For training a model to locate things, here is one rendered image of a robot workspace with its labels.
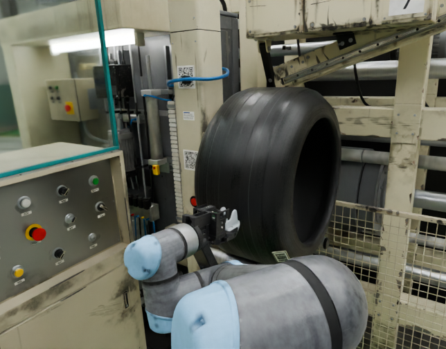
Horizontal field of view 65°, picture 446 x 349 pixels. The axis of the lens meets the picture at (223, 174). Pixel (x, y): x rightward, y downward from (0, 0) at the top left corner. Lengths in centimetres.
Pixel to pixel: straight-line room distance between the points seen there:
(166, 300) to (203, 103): 70
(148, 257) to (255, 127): 46
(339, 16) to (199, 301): 107
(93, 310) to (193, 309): 107
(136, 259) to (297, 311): 40
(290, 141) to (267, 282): 61
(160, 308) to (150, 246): 13
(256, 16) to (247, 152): 62
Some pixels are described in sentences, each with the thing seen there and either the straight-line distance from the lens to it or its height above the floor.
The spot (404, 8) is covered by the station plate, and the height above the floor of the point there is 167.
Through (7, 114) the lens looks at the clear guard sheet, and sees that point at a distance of 113.
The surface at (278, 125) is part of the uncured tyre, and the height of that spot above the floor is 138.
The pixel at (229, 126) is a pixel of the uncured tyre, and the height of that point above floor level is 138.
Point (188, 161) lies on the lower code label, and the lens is 129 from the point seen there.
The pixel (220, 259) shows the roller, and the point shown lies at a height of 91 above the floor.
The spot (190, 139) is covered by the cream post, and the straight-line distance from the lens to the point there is 126.
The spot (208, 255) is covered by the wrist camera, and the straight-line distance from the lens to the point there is 85.
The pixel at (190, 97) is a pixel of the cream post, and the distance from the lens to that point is 123.
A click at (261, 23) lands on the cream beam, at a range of 138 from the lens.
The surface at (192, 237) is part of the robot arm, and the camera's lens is 76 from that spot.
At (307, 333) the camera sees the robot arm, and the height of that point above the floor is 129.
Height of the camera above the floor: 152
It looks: 16 degrees down
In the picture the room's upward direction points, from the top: 2 degrees counter-clockwise
